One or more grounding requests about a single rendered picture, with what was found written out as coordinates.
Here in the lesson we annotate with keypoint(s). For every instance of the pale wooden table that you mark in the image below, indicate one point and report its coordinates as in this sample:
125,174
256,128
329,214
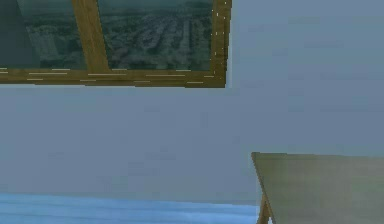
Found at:
320,190

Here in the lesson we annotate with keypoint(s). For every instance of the wooden framed window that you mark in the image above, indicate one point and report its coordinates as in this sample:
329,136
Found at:
93,50

